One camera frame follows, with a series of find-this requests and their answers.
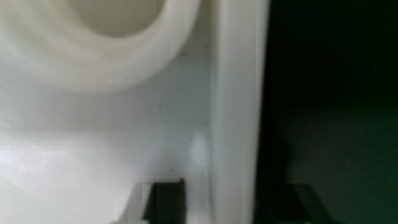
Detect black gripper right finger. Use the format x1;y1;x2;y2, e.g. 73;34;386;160
282;184;329;224

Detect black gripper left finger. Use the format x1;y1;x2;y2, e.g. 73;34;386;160
117;178;188;224

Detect white square table top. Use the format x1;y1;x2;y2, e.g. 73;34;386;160
0;0;270;224

